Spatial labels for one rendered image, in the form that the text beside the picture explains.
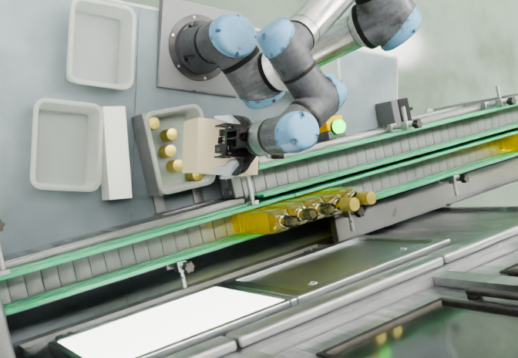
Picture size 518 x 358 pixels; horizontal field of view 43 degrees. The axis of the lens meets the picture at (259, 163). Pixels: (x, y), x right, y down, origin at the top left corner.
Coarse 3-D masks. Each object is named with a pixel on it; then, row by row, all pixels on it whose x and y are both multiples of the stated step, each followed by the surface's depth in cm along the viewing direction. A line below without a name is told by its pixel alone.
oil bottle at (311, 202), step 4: (284, 200) 181; (288, 200) 179; (292, 200) 177; (296, 200) 175; (300, 200) 174; (304, 200) 172; (308, 200) 171; (312, 200) 170; (316, 200) 170; (320, 200) 171; (308, 204) 169; (312, 204) 169; (316, 204) 169; (320, 216) 170; (324, 216) 171
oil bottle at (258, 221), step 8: (256, 208) 178; (264, 208) 174; (272, 208) 170; (280, 208) 167; (232, 216) 179; (240, 216) 176; (248, 216) 172; (256, 216) 169; (264, 216) 166; (272, 216) 163; (280, 216) 164; (240, 224) 176; (248, 224) 173; (256, 224) 170; (264, 224) 166; (272, 224) 164; (240, 232) 178; (248, 232) 174; (256, 232) 171; (264, 232) 167; (272, 232) 164
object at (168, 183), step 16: (160, 112) 176; (176, 112) 180; (192, 112) 184; (160, 128) 183; (176, 128) 186; (160, 144) 183; (176, 144) 185; (160, 160) 182; (160, 176) 175; (176, 176) 185; (208, 176) 184; (176, 192) 177
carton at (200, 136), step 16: (192, 128) 152; (208, 128) 151; (224, 128) 153; (192, 144) 151; (208, 144) 150; (192, 160) 151; (208, 160) 150; (224, 160) 152; (256, 160) 157; (240, 176) 163
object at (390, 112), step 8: (376, 104) 226; (384, 104) 223; (392, 104) 220; (400, 104) 222; (408, 104) 224; (384, 112) 224; (392, 112) 221; (400, 112) 222; (408, 112) 224; (384, 120) 225; (392, 120) 221; (400, 120) 222; (408, 120) 224
